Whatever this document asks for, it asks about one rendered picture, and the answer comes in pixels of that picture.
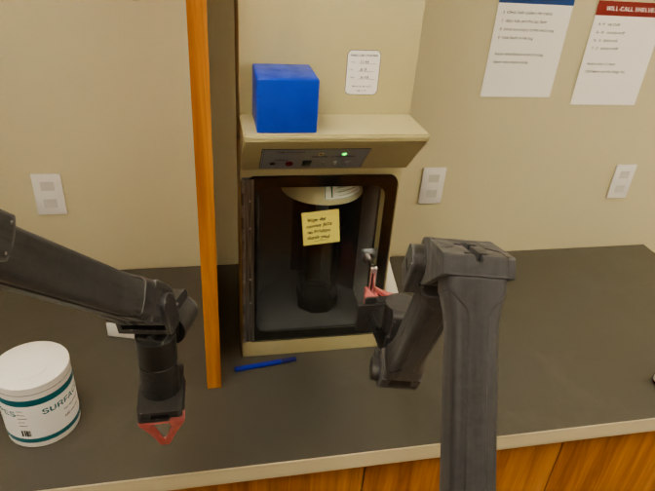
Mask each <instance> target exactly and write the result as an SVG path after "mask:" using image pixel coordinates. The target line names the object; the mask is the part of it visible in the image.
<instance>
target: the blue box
mask: <svg viewBox="0 0 655 491"><path fill-rule="evenodd" d="M319 89H320V79H319V78H318V77H317V75H316V74H315V72H314V71H313V69H312V68H311V66H310V65H309V64H272V63H254V64H253V65H252V116H253V119H254V123H255V127H256V131H257V132H259V133H282V132H317V123H318V106H319Z"/></svg>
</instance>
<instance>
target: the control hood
mask: <svg viewBox="0 0 655 491"><path fill-rule="evenodd" d="M239 138H240V167H241V170H316V169H378V168H406V167H407V166H408V165H409V163H410V162H411V161H412V160H413V158H414V157H415V156H416V155H417V154H418V152H419V151H420V150H421V149H422V147H423V146H424V145H425V144H426V143H427V141H428V140H429V139H430V136H429V134H428V133H427V132H426V131H425V130H424V129H423V128H422V127H421V126H420V125H419V124H418V123H417V122H416V121H415V120H414V119H413V118H412V117H411V116H410V115H409V114H318V123H317V132H282V133H259V132H257V131H256V127H255V123H254V119H253V116H252V114H241V115H240V134H239ZM342 148H371V150H370V152H369V153H368V155H367V157H366V159H365V160H364V162H363V164H362V165H361V167H360V168H314V169H260V168H259V164H260V158H261V152H262V149H342Z"/></svg>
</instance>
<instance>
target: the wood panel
mask: <svg viewBox="0 0 655 491"><path fill-rule="evenodd" d="M186 16H187V34H188V52H189V69H190V87H191V104H192V121H193V138H194V156H195V173H196V191H197V209H198V225H199V243H200V260H201V278H202V295H203V313H204V330H205V347H206V365H207V382H208V389H212V388H221V367H220V343H219V317H218V292H217V268H216V242H215V218H214V192H213V168H212V119H211V94H210V69H209V44H208V19H207V0H186Z"/></svg>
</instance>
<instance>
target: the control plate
mask: <svg viewBox="0 0 655 491"><path fill-rule="evenodd" d="M370 150H371V148H342V149H262V152H261V158H260V164H259V168H260V169H314V168H360V167H361V165H362V164H363V162H364V160H365V159H366V157H367V155H368V153H369V152H370ZM319 153H324V154H325V155H323V156H320V155H319ZM342 153H347V155H341V154H342ZM303 161H312V162H311V165H310V166H301V165H302V162H303ZM347 161H349V162H350V163H349V165H347V164H346V163H345V162H347ZM286 162H293V165H292V166H289V167H288V166H286ZM320 162H324V164H323V165H321V164H320ZM332 162H337V163H336V165H335V164H333V163H332ZM270 163H275V165H270Z"/></svg>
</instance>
